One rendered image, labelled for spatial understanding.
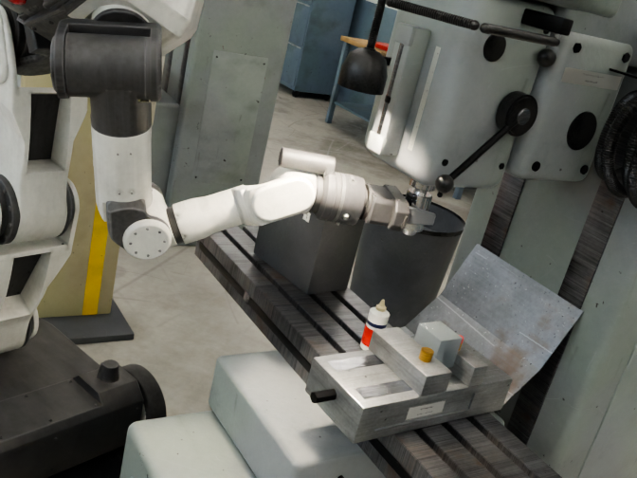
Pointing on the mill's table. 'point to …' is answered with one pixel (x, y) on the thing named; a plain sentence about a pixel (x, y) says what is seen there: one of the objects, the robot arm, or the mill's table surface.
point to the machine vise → (402, 394)
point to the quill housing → (463, 91)
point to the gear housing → (590, 6)
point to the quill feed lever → (527, 113)
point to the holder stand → (310, 251)
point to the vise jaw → (409, 361)
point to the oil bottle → (377, 318)
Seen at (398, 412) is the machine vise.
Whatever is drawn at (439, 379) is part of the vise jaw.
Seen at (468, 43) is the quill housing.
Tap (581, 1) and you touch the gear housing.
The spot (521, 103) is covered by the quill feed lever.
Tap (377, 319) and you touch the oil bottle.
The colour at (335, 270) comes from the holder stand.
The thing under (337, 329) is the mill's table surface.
